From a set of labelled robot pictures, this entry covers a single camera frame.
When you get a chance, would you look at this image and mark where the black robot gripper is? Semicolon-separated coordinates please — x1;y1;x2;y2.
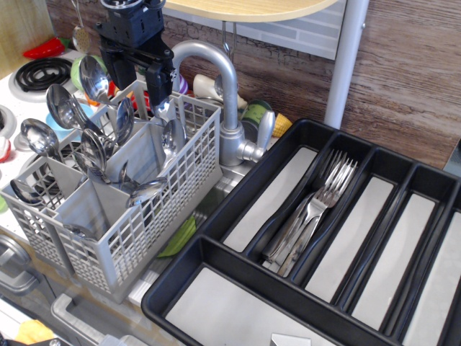
96;1;174;108

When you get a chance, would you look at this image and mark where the steel spoon centre basket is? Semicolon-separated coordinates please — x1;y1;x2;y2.
73;128;112;185

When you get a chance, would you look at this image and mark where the steel spoon basket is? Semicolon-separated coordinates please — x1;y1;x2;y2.
125;177;168;208
73;128;112;185

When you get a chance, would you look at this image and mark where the steel spoon front basket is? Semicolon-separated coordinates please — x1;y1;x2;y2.
125;177;168;208

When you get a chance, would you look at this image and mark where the grey plastic cutlery basket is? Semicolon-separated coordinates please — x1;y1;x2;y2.
1;93;222;303

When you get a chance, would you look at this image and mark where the black cutlery tray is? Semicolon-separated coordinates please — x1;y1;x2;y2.
141;120;460;345

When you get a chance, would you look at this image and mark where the steel spoon middle back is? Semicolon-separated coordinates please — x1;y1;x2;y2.
115;97;134;146

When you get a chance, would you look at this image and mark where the large steel spoon top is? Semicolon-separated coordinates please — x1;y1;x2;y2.
79;55;117;110

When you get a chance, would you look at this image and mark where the large steel spoon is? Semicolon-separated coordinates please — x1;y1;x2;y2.
46;84;102;134
79;55;117;110

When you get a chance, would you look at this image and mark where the green toy bowl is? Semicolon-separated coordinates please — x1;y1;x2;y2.
71;55;107;91

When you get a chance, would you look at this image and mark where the hanging strainer spoon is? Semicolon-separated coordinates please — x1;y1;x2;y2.
71;0;91;54

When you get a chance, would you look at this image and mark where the steel spoon right compartment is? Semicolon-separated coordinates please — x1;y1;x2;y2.
161;119;187;169

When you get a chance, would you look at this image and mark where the large steel spoon left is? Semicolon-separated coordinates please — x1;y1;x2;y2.
46;84;102;134

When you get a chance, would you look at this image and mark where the red toy pepper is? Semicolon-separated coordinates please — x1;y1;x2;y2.
22;37;70;59

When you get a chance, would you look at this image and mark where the wooden round shelf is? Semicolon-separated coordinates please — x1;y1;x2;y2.
165;0;336;23

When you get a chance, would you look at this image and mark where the blue toy cup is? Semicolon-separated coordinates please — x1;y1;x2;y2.
45;102;95;141

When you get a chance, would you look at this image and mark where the black stove burner coil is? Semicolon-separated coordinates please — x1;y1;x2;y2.
14;58;72;92

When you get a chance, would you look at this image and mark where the green toy can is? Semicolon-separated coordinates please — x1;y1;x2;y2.
241;99;272;127

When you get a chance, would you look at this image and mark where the steel spoon far left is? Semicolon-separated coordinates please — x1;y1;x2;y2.
21;118;61;161

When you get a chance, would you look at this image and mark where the silver kitchen faucet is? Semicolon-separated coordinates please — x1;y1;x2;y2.
172;40;276;167

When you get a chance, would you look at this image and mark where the toy corn cob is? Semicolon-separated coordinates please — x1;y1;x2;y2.
272;113;292;138

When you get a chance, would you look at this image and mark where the green cloth in sink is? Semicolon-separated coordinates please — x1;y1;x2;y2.
157;216;197;258

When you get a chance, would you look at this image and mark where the steel spoon low left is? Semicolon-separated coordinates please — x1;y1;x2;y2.
10;179;45;208

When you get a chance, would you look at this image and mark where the white vertical pole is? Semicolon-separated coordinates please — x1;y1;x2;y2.
323;0;370;129

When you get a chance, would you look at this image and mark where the pile of steel forks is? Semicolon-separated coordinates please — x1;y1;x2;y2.
262;150;358;277

